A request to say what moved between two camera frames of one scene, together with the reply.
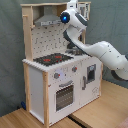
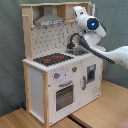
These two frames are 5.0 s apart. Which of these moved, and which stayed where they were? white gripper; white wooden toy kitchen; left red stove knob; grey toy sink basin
Moved: white gripper
Stayed: white wooden toy kitchen; grey toy sink basin; left red stove knob
